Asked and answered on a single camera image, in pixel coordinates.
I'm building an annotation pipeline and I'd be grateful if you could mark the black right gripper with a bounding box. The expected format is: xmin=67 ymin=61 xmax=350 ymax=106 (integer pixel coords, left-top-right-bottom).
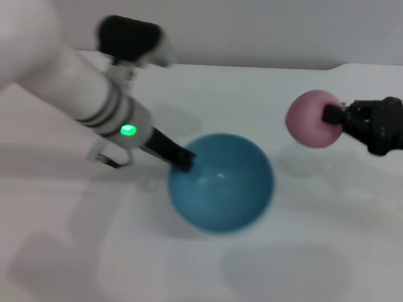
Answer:
xmin=322 ymin=96 xmax=403 ymax=157

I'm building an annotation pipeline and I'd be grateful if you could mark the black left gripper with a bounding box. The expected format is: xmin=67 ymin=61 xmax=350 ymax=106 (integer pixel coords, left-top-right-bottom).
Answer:
xmin=141 ymin=127 xmax=198 ymax=172

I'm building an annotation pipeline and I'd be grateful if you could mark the pink peach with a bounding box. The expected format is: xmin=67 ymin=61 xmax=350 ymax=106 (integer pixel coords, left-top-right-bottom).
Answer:
xmin=285 ymin=89 xmax=344 ymax=148

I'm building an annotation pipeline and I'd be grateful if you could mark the blue bowl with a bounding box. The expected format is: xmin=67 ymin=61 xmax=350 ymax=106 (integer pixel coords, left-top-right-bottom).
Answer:
xmin=167 ymin=133 xmax=275 ymax=233

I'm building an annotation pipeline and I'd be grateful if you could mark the left arm cable with plug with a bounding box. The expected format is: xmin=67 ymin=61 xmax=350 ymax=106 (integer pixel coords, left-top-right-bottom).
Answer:
xmin=86 ymin=141 xmax=135 ymax=169

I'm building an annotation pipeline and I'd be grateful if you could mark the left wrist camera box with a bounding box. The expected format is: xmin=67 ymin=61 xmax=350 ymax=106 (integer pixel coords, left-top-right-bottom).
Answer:
xmin=96 ymin=14 xmax=177 ymax=69

